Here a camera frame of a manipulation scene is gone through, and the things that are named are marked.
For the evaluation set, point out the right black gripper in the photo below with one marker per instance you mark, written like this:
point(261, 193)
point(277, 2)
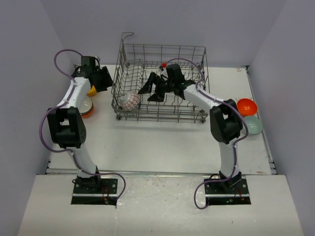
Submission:
point(158, 96)

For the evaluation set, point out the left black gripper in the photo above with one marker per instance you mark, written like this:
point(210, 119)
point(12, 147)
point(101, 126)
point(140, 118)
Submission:
point(108, 81)

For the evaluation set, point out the grey wire dish rack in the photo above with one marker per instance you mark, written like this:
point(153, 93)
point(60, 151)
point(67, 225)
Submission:
point(136, 61)

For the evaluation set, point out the yellow bowl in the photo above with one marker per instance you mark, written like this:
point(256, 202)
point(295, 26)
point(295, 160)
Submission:
point(92, 92)

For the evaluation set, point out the red patterned white bowl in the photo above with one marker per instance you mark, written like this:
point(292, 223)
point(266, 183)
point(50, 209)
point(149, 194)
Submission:
point(129, 100)

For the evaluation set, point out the teal white bowl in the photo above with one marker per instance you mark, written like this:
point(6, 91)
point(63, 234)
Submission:
point(86, 105)

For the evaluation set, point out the orange plastic bowl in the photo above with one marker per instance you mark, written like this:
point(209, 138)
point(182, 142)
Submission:
point(247, 107)

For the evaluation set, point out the pale green ceramic bowl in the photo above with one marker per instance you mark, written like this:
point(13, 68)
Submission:
point(254, 125)

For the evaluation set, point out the orange white bowl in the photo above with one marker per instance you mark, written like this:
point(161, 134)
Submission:
point(88, 114)

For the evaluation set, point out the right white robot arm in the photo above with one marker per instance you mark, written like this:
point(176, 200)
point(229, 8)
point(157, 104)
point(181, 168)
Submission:
point(225, 120)

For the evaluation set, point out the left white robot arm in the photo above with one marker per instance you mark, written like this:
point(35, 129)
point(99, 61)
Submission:
point(65, 122)

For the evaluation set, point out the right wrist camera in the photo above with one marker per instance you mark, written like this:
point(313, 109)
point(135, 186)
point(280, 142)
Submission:
point(163, 71)

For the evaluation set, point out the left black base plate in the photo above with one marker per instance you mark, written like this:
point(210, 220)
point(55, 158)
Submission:
point(95, 187)

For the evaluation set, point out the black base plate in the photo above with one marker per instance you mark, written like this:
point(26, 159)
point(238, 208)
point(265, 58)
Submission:
point(236, 185)
point(95, 187)

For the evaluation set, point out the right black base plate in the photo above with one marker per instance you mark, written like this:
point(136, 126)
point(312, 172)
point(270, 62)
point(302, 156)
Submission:
point(236, 185)

